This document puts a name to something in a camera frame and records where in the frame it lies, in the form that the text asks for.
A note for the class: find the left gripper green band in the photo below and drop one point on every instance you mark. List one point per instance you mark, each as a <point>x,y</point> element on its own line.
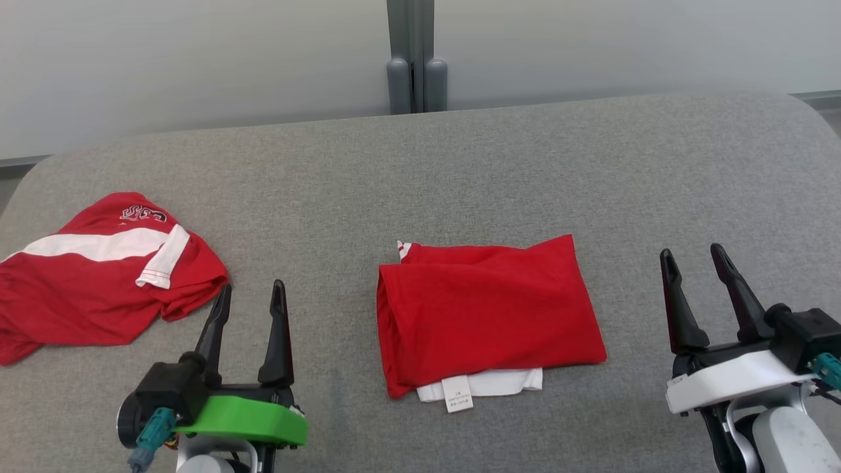
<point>250,420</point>

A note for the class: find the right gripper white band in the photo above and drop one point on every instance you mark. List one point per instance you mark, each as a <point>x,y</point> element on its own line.
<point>729,381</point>

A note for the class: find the red shorts with white stripe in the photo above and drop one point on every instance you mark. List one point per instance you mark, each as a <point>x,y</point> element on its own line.
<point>79,295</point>

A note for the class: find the red and white T-shirt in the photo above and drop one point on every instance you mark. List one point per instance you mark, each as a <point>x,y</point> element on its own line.
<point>486,309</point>

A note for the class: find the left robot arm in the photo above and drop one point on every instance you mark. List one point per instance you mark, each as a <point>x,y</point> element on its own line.
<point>204,463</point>

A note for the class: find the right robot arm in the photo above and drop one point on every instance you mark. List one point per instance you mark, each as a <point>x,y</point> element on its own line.
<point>788,440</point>

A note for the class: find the grey fabric sofa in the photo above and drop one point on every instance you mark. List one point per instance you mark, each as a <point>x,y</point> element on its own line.
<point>460,171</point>

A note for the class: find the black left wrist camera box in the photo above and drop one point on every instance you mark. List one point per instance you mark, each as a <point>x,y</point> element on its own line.
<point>167,387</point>

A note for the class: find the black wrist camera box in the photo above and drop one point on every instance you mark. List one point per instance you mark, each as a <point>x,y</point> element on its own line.
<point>167,387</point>
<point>811,335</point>

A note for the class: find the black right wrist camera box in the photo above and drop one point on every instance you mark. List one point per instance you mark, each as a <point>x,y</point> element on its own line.
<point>811,335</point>

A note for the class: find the grey wall skirting strip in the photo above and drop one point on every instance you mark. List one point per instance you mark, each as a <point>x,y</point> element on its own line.
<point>23,161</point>
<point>821,100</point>

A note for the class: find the grey partition post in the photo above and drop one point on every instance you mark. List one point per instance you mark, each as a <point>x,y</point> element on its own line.
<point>397,85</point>

